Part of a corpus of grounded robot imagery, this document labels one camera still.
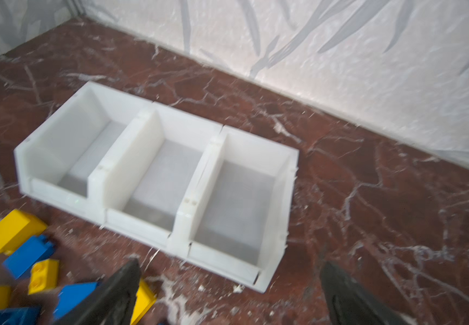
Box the white right bin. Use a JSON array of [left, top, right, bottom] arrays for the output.
[[166, 126, 299, 293]]

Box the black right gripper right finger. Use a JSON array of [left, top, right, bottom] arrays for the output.
[[320, 261, 406, 325]]

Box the white bin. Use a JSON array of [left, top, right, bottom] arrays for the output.
[[14, 81, 149, 219], [86, 102, 222, 249], [166, 126, 299, 293]]

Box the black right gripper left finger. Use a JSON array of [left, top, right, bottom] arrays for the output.
[[54, 259, 141, 325]]

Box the dark blue upturned lego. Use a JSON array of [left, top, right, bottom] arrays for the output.
[[0, 307, 41, 325]]

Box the white middle bin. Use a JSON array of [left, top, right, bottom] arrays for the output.
[[86, 102, 222, 249]]

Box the blue lego brick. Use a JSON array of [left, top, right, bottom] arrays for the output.
[[3, 235, 55, 280], [54, 282, 99, 321]]

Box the white left bin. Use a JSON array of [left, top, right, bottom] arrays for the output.
[[14, 81, 149, 219]]

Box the yellow tall lego brick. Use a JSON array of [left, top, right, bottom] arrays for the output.
[[0, 209, 48, 256]]

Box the small yellow lego brick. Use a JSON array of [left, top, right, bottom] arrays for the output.
[[28, 259, 59, 295]]

